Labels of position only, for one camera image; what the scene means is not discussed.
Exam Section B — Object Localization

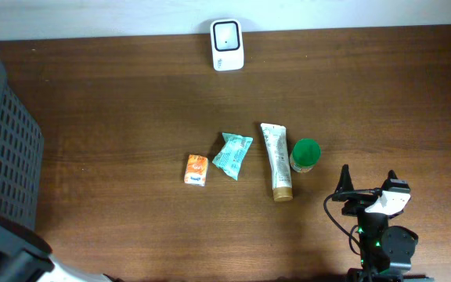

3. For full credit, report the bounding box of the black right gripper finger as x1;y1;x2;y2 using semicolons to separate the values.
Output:
335;164;354;193
381;170;410;192

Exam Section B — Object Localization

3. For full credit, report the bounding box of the green lid jar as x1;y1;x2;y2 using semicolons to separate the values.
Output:
290;139;321;173

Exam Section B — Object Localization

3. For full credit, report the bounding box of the white tube gold cap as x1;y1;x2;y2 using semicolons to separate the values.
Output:
261;123;293;202

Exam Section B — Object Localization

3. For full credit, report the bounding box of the teal snack packet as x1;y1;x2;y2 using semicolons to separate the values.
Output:
212;132;253;180

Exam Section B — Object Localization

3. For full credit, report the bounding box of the small orange carton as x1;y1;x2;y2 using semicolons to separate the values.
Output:
184;154;209;186

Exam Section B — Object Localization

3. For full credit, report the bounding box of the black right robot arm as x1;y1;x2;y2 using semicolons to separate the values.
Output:
323;164;431;282

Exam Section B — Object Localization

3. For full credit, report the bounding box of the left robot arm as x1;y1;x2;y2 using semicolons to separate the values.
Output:
0;183;352;281

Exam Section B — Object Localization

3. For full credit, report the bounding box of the white barcode scanner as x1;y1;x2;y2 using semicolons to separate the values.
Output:
210;19;244;71

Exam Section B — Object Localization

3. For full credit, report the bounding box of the dark grey mesh basket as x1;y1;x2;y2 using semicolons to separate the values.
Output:
0;60;45;230

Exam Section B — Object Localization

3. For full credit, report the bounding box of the black camera cable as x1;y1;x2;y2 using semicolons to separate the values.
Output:
323;188;383;255

